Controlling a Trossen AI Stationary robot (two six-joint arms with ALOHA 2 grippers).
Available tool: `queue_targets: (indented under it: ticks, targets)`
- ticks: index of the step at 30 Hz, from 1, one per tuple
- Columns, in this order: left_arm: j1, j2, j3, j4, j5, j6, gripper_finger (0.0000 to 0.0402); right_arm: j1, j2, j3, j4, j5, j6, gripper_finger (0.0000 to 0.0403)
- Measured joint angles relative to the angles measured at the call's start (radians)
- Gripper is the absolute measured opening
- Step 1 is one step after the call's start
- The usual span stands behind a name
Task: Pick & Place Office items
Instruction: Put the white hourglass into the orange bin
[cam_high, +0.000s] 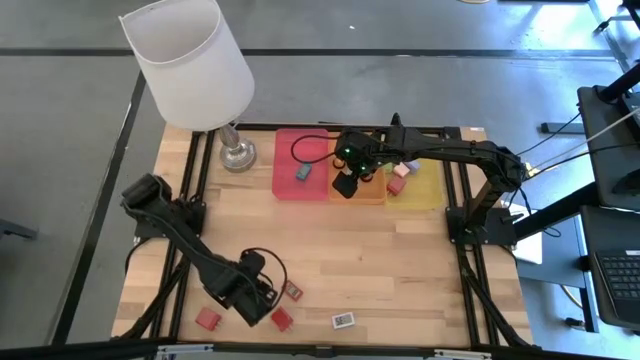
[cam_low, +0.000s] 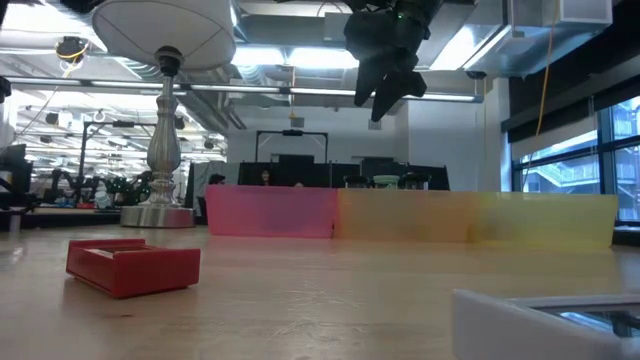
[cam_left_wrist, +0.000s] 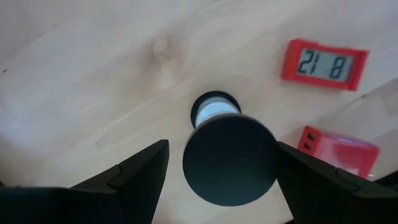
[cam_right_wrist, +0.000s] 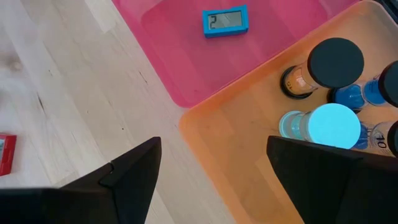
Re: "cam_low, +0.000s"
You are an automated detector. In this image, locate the pink translucent bin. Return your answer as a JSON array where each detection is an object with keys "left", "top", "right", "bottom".
[{"left": 205, "top": 184, "right": 339, "bottom": 240}]

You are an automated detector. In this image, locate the red plastic box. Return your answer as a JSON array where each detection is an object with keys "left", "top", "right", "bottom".
[{"left": 65, "top": 238, "right": 202, "bottom": 300}]

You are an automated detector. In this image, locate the black background stand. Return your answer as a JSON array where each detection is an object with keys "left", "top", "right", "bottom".
[{"left": 77, "top": 119, "right": 151, "bottom": 194}]

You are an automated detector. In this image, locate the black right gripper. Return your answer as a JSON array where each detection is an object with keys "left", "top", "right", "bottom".
[{"left": 343, "top": 10, "right": 432, "bottom": 124}]

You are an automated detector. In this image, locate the silver table lamp white shade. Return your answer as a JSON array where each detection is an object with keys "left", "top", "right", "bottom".
[{"left": 91, "top": 0, "right": 237, "bottom": 230}]

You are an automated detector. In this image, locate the black background monitor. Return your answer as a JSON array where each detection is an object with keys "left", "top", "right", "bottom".
[{"left": 0, "top": 143, "right": 34, "bottom": 209}]

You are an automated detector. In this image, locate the orange translucent bin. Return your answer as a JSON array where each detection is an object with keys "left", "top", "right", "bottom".
[{"left": 333, "top": 188, "right": 476, "bottom": 245}]

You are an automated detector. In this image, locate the black background frame rig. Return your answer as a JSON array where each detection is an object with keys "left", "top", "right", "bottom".
[{"left": 255, "top": 129, "right": 330, "bottom": 164}]

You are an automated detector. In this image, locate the yellow hanging cable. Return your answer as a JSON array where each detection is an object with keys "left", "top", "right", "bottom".
[{"left": 534, "top": 0, "right": 561, "bottom": 137}]

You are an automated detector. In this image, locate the black background partition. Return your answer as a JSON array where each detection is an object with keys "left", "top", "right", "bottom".
[{"left": 234, "top": 153, "right": 450, "bottom": 191}]

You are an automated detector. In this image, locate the white rectangular frame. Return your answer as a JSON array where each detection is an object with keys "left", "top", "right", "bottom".
[{"left": 452, "top": 289, "right": 640, "bottom": 360}]

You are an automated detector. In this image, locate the coiled yellow black ceiling cable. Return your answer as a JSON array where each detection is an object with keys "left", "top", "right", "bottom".
[{"left": 53, "top": 34, "right": 91, "bottom": 64}]

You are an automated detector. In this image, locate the window with black frame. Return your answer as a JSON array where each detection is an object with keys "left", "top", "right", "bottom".
[{"left": 512, "top": 94, "right": 640, "bottom": 224}]

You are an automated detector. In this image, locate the yellow translucent bin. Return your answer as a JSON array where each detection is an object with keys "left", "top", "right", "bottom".
[{"left": 469, "top": 192, "right": 620, "bottom": 250}]

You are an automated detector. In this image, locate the grey fabric panel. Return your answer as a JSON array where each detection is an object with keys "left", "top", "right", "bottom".
[{"left": 189, "top": 160, "right": 240, "bottom": 211}]

